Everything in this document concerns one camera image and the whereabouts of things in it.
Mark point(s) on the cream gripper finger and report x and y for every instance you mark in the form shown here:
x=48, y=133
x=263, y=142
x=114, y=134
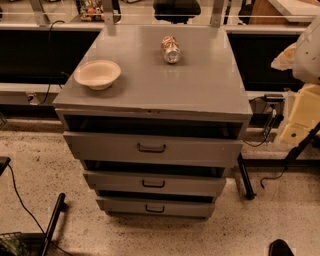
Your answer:
x=284, y=61

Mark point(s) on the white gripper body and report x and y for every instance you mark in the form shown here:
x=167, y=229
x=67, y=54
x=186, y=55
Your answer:
x=307, y=56

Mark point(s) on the grey top drawer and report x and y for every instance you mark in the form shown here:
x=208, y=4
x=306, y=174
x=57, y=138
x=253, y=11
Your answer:
x=153, y=149

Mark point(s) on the grey drawer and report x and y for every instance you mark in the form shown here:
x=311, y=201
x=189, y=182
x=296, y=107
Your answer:
x=155, y=183
x=155, y=207
x=153, y=149

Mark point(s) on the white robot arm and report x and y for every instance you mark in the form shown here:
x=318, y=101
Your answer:
x=303, y=59

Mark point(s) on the grey drawer cabinet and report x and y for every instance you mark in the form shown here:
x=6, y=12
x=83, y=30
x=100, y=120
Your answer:
x=201, y=96

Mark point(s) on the grey middle drawer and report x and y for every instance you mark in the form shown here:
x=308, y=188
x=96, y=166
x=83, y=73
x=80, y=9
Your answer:
x=155, y=183

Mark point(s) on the grey bottom drawer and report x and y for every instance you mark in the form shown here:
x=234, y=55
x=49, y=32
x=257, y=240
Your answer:
x=155, y=207

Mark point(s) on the black power adapter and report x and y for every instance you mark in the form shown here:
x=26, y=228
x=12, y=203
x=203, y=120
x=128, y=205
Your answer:
x=273, y=98

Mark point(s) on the black table leg right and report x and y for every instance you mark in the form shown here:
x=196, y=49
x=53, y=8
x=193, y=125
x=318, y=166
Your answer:
x=250, y=195

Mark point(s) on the lying soda can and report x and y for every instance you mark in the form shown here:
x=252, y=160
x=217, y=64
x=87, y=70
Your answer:
x=170, y=49

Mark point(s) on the black office chair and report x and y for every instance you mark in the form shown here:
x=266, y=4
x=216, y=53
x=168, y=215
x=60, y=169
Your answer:
x=176, y=11

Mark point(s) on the black shoe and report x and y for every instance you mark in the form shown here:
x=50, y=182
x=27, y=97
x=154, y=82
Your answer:
x=279, y=248

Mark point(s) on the white bowl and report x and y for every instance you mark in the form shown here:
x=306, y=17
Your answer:
x=98, y=74

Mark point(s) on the colourful snack bag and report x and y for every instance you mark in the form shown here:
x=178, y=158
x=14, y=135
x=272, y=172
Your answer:
x=91, y=10

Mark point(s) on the black stand leg left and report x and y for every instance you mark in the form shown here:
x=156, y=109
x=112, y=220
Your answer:
x=60, y=206

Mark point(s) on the black wire basket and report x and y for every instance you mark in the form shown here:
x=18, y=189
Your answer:
x=12, y=244

